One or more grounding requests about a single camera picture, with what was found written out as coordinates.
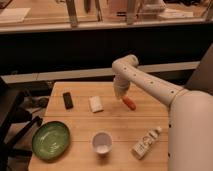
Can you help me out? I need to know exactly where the black office chair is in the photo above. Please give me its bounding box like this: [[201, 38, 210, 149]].
[[0, 77, 43, 171]]

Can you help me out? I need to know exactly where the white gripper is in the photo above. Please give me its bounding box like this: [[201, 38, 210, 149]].
[[113, 74, 130, 99]]

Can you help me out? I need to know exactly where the metal table leg left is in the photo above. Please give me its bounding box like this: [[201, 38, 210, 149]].
[[66, 0, 78, 27]]

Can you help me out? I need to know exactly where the white cup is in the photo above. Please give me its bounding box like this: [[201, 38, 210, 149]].
[[91, 132, 112, 156]]

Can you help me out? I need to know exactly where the white paper sheet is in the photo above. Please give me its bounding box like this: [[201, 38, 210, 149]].
[[0, 8, 30, 24]]

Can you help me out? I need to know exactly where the white plastic bottle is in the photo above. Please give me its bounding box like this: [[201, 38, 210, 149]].
[[131, 127, 162, 160]]

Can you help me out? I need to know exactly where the green bowl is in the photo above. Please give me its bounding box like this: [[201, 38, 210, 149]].
[[32, 121, 71, 161]]

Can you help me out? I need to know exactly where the black rectangular block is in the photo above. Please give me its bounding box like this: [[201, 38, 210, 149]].
[[63, 92, 73, 109]]

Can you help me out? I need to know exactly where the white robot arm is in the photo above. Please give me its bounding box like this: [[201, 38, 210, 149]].
[[112, 55, 213, 171]]

